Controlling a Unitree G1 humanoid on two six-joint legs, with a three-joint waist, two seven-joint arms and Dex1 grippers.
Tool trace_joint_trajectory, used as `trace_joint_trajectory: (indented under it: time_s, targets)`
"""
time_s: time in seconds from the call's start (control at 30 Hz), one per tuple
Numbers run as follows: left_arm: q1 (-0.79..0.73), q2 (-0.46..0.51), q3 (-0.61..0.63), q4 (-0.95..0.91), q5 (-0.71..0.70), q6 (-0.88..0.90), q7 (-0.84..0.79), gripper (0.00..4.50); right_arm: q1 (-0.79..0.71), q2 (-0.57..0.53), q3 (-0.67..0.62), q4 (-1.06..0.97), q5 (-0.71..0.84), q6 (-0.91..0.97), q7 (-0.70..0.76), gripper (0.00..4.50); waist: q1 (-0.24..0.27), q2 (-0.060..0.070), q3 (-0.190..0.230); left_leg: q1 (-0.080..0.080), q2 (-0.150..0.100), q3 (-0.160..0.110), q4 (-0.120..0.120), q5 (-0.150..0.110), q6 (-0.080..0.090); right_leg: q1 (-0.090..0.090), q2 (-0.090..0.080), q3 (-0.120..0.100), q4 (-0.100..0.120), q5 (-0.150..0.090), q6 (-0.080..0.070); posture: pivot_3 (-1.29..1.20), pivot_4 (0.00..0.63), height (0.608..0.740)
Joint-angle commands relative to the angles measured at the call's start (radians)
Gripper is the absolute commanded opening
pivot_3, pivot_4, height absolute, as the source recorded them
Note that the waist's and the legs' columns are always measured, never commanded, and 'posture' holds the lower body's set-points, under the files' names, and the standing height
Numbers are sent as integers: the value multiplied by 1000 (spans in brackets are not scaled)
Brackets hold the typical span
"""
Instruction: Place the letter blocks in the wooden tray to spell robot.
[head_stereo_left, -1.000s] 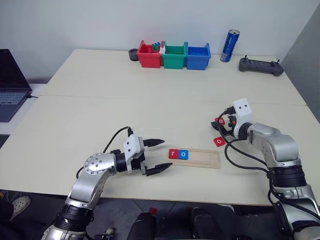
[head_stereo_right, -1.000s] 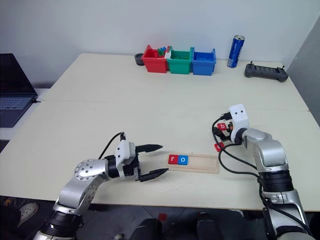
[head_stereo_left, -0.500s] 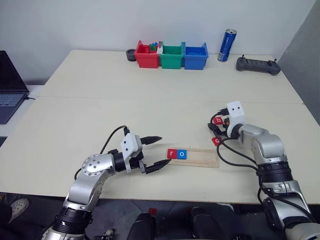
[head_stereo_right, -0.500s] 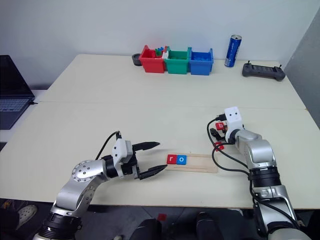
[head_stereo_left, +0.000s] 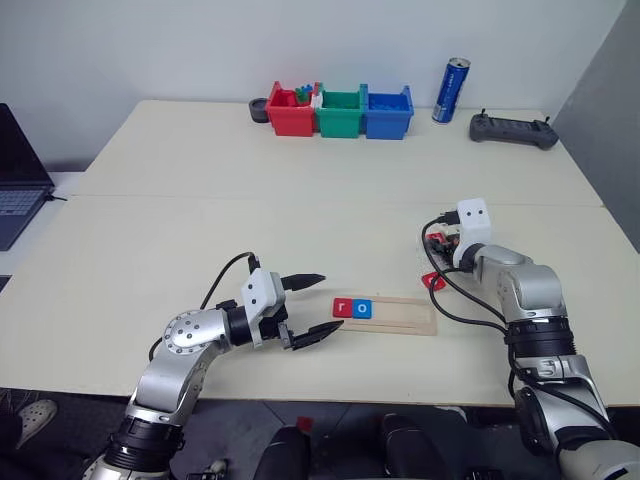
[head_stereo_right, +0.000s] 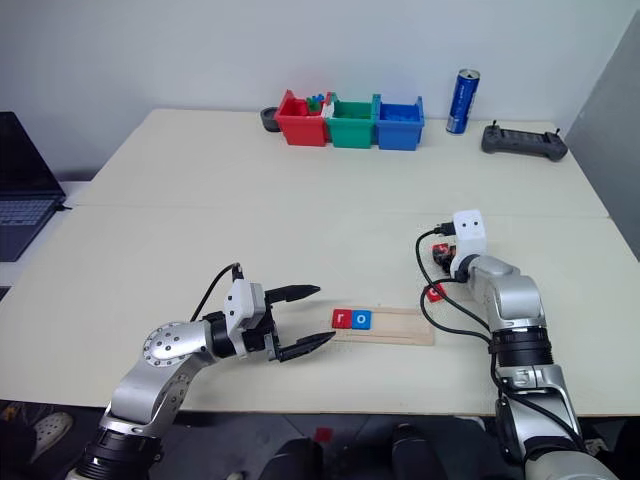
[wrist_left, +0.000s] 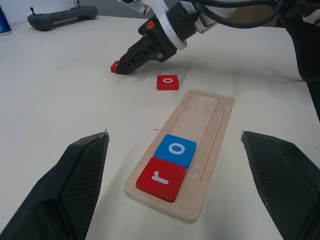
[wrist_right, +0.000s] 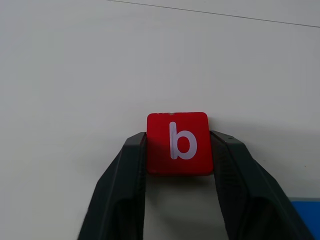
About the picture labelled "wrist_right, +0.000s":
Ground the blue letter t block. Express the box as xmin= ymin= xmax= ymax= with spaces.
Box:
xmin=291 ymin=199 xmax=320 ymax=240

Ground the red letter b block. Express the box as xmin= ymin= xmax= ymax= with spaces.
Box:
xmin=146 ymin=111 xmax=215 ymax=177

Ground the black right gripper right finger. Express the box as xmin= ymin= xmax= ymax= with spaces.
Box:
xmin=209 ymin=129 xmax=317 ymax=240

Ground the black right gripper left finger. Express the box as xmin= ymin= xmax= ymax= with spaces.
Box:
xmin=76 ymin=131 xmax=149 ymax=240

